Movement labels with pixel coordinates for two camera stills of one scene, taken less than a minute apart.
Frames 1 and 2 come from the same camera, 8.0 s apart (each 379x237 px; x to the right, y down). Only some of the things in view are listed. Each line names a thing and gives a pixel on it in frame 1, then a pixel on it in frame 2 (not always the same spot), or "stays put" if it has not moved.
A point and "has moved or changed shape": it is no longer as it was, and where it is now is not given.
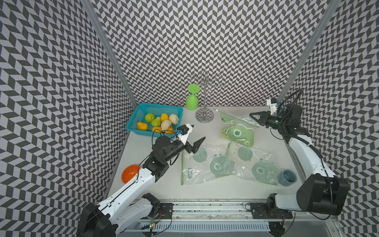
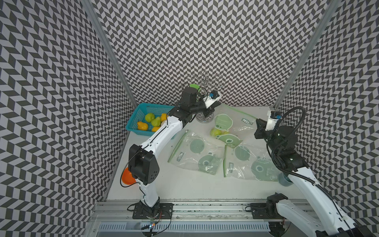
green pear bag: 149,116 stays put
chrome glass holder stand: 205,115 stays put
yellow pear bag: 142,126 stays put
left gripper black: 196,144 -> 207,110
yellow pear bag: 158,128 stays put
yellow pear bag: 164,116 stays put
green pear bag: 156,122 stays put
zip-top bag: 237,131 has moved or changed shape
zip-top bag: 209,162 has moved or changed shape
